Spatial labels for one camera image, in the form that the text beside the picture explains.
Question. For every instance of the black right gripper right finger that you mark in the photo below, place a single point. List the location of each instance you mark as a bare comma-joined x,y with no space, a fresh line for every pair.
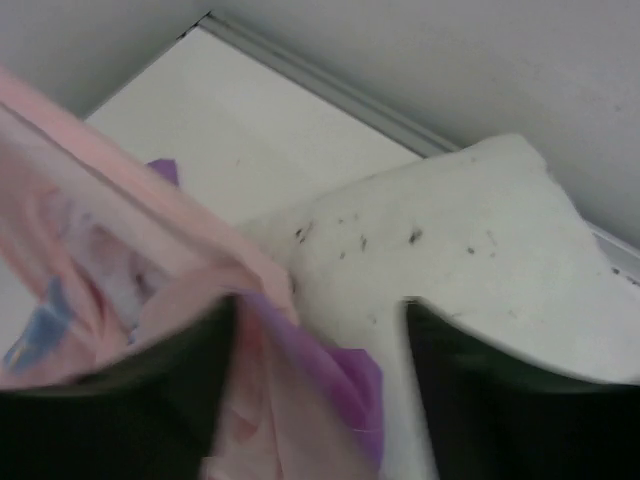
492,414

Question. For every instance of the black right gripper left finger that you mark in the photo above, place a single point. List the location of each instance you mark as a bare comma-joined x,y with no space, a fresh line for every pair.
152,415

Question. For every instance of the pink pillowcase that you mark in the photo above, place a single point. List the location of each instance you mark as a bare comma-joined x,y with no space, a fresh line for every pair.
118,258

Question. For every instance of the white pillow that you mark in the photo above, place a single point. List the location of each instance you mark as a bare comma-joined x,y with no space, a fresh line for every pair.
486,235

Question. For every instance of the aluminium table frame rail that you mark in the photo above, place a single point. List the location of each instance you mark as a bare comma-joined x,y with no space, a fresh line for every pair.
423,138

